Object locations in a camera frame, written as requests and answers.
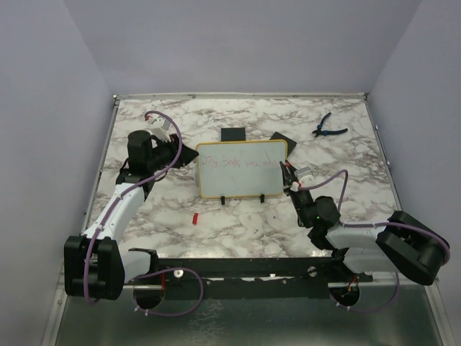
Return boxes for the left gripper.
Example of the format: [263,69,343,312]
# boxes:
[148,134,200,172]

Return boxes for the red marker cap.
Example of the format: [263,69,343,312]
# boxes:
[192,213,199,225]

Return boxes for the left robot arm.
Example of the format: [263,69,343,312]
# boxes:
[64,130,199,301]

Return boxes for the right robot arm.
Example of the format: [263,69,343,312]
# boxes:
[279,161,450,285]

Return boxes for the yellow framed whiteboard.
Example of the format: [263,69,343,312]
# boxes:
[194,140,288,199]

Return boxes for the black square block right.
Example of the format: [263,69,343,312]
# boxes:
[268,131,298,159]

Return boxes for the black square block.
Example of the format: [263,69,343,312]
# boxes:
[220,128,246,142]
[268,131,298,159]

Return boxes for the black square block left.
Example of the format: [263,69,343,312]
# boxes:
[220,128,246,142]

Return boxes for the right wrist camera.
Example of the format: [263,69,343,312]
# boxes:
[290,167,315,192]

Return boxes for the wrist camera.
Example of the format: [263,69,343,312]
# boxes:
[145,114,171,142]
[290,167,315,192]

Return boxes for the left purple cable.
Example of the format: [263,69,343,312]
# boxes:
[83,110,184,306]

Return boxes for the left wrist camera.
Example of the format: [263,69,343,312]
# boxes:
[145,114,171,142]

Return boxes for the blue handled pliers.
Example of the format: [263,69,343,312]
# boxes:
[311,112,349,138]

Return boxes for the metal table frame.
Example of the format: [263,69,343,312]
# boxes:
[43,93,455,345]

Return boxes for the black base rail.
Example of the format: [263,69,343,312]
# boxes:
[133,256,372,300]

